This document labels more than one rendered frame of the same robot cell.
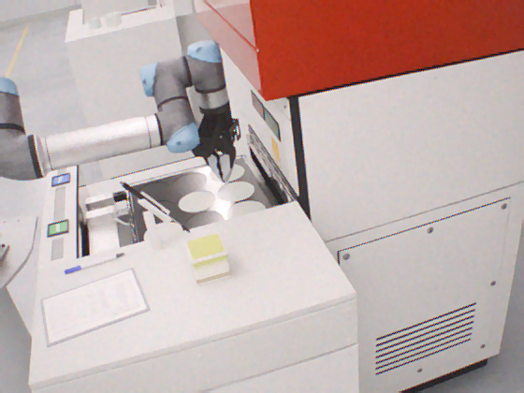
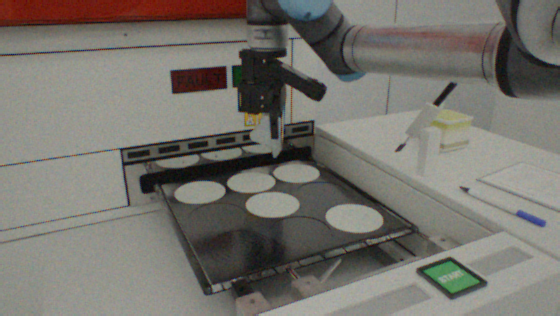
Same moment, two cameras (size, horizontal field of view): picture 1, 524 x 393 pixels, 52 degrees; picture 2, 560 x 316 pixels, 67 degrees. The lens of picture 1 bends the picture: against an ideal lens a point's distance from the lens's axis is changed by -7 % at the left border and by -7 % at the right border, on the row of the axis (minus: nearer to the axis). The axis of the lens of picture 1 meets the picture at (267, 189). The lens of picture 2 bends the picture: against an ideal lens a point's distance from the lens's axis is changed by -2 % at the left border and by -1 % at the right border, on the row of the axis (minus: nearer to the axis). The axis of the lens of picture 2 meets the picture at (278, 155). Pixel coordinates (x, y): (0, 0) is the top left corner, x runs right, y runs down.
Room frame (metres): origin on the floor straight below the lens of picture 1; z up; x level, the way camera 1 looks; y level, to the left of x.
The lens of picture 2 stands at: (1.43, 0.88, 1.27)
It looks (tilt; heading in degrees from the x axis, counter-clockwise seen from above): 22 degrees down; 257
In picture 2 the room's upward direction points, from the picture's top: straight up
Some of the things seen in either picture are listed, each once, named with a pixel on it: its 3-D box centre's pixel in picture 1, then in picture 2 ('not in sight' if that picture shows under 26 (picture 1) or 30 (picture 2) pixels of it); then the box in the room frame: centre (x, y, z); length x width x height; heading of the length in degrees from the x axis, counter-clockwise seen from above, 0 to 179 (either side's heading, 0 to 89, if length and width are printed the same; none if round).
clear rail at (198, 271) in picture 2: (185, 171); (176, 228); (1.45, 0.23, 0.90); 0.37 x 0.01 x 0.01; 102
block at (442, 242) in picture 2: not in sight; (454, 255); (1.04, 0.41, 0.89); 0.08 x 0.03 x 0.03; 102
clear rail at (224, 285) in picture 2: (131, 219); (323, 256); (1.24, 0.37, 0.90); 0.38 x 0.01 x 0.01; 12
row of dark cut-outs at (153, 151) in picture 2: (269, 159); (225, 140); (1.34, -0.02, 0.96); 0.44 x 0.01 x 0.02; 12
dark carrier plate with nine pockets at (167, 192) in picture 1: (196, 201); (272, 205); (1.27, 0.19, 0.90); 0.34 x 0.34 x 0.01; 12
